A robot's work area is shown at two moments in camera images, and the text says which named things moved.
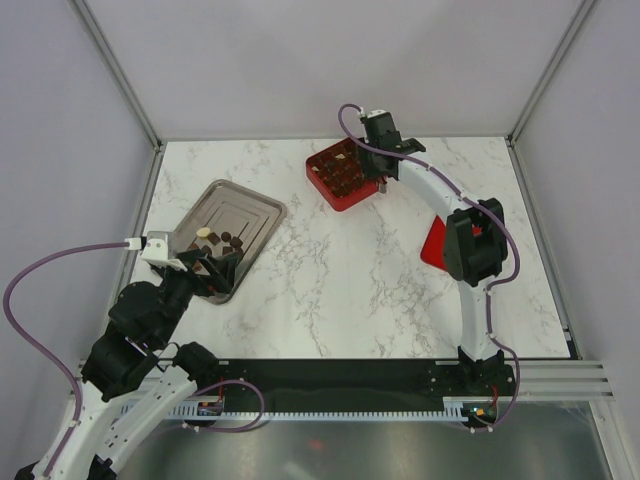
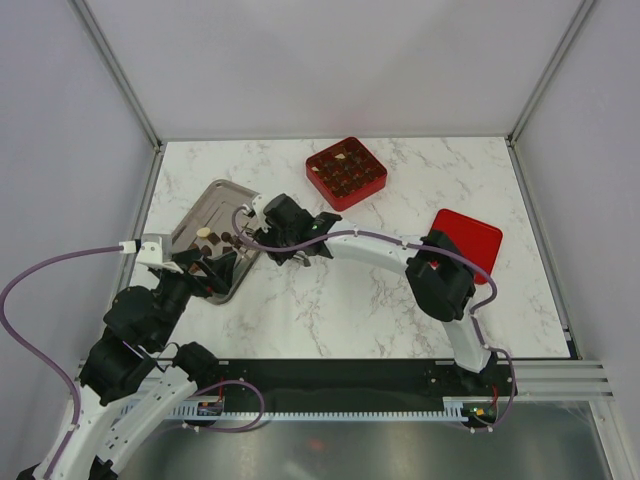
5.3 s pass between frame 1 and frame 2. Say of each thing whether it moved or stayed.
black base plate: stayed
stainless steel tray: stayed
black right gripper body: moved
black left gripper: stayed
